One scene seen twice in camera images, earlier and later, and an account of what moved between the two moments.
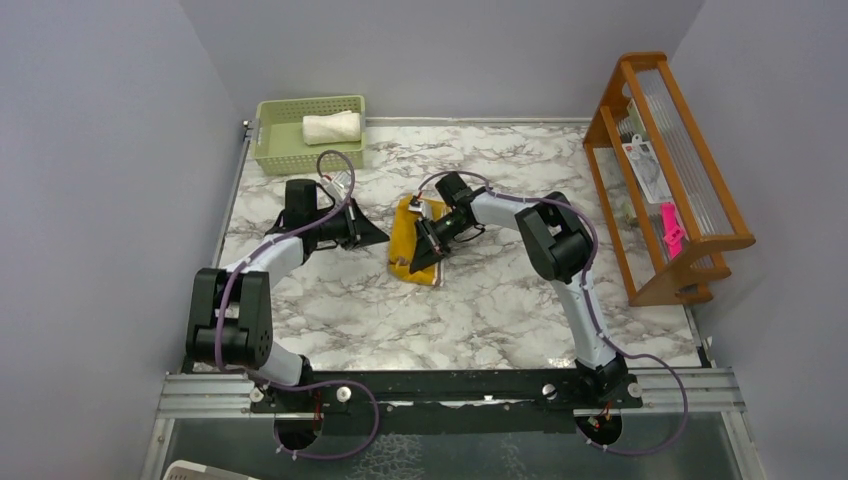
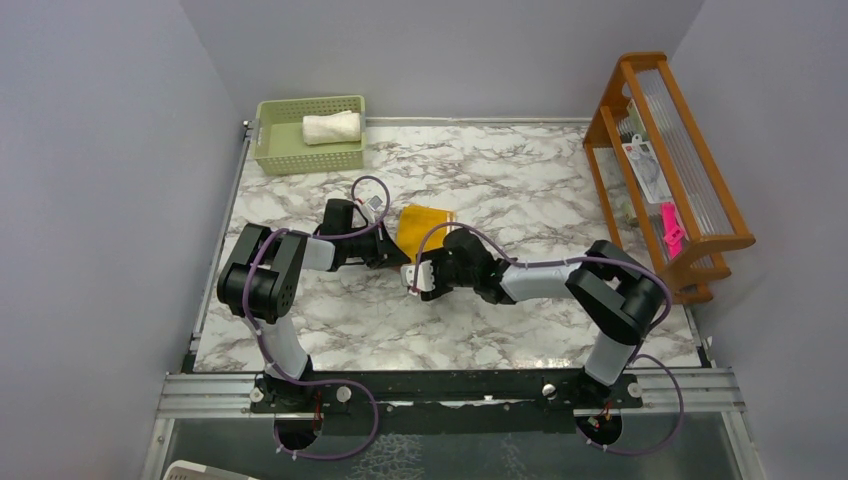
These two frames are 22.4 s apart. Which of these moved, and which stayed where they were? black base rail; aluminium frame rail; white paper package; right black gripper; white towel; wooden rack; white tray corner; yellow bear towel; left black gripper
Moved: right black gripper; left black gripper; yellow bear towel
Stayed: wooden rack; white tray corner; white paper package; aluminium frame rail; black base rail; white towel
